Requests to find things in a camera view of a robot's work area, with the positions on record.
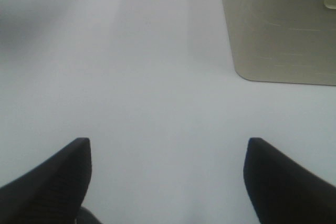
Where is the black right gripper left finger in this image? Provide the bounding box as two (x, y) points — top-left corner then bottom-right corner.
(1, 138), (92, 223)

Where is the beige storage bin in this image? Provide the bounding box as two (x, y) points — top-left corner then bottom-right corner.
(222, 0), (335, 86)

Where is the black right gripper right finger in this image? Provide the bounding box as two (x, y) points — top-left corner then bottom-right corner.
(243, 137), (335, 223)

